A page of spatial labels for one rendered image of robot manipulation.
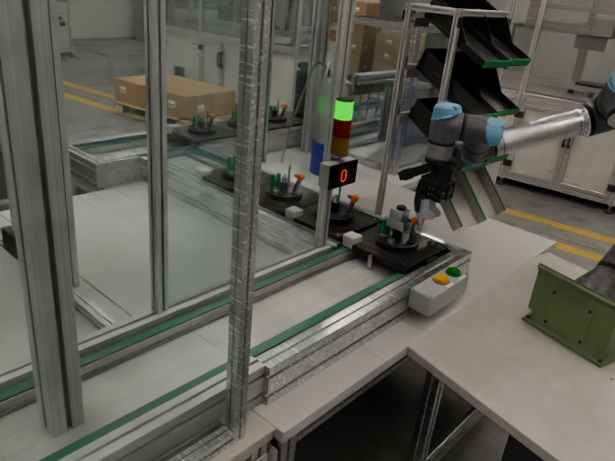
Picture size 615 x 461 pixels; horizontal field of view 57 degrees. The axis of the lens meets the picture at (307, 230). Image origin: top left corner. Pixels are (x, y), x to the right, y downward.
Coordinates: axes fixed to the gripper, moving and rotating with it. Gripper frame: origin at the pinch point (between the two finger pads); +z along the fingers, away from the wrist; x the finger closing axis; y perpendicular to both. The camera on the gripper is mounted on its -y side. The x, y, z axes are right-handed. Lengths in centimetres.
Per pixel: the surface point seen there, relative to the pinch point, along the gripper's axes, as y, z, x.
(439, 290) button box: 17.3, 11.3, -13.5
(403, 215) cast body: -4.9, -0.3, -1.6
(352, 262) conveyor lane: -12.9, 15.6, -12.9
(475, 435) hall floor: 16, 107, 53
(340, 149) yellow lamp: -16.7, -20.7, -20.6
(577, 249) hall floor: -23, 107, 293
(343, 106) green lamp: -17.2, -32.6, -21.1
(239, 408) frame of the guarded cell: 15, 13, -83
